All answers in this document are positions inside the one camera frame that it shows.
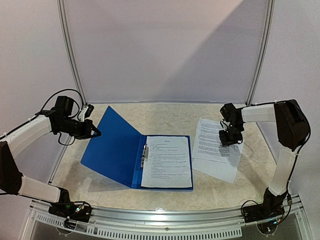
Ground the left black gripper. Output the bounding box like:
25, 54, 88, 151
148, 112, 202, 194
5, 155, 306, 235
56, 117, 101, 140

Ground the printed paper sheet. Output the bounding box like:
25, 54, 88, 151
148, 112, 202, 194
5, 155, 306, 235
140, 135, 193, 190
192, 118, 244, 165

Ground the blue file folder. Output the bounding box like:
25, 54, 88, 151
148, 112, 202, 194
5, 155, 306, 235
80, 106, 194, 191

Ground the white paper sheet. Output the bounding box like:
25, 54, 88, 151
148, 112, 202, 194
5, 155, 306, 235
192, 158, 240, 184

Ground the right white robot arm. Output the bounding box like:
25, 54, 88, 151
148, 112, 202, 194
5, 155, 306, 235
219, 99, 311, 199

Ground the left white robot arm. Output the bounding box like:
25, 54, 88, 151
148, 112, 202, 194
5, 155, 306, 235
0, 96, 101, 217

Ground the folder metal clip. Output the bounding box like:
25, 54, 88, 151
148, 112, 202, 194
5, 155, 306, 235
140, 143, 149, 168

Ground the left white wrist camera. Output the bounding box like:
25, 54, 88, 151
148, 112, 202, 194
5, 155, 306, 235
77, 104, 95, 122

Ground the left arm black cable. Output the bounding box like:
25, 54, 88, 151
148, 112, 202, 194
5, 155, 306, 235
39, 88, 84, 146

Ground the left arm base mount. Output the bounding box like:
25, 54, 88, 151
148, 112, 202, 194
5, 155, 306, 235
48, 201, 92, 223

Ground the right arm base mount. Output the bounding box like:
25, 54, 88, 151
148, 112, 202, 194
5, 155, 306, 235
240, 200, 292, 226

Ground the aluminium front rail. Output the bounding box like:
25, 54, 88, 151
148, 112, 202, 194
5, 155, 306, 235
24, 195, 302, 235

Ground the perforated white cable tray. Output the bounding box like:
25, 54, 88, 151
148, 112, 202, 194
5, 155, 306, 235
29, 213, 243, 240

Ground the left aluminium corner post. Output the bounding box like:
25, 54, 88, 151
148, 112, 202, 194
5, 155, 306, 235
57, 0, 88, 104

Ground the aluminium corner post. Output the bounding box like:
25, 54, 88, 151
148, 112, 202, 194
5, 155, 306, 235
245, 0, 275, 105
57, 0, 88, 104

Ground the right aluminium corner post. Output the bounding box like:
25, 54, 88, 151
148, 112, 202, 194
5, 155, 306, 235
245, 0, 275, 105

